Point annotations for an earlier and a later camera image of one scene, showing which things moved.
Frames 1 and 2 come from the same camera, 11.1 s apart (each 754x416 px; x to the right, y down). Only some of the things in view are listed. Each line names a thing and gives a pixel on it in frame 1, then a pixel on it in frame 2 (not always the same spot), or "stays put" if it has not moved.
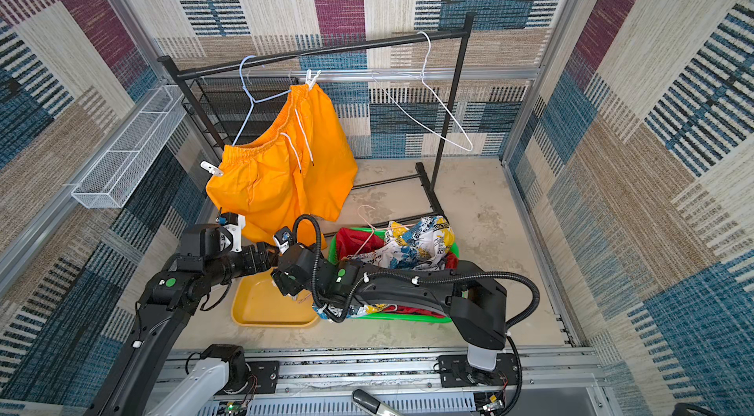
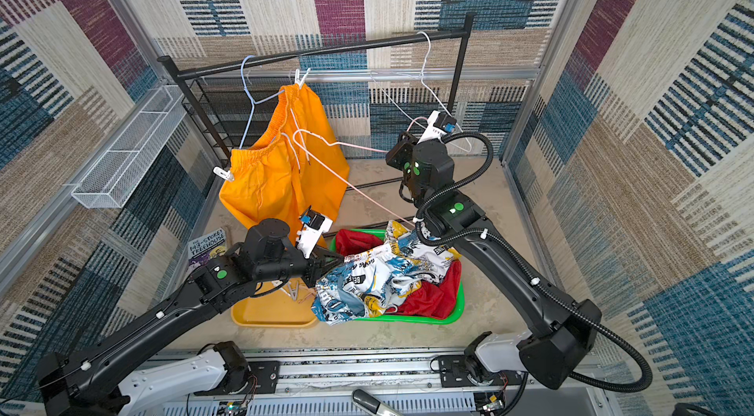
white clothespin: (211, 168) to (226, 175)
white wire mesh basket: (114, 177) stays put
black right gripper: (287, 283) to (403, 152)
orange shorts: (301, 168) stays put
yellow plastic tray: (258, 302) stays put
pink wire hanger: (372, 228) to (412, 123)
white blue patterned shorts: (423, 241) stays put
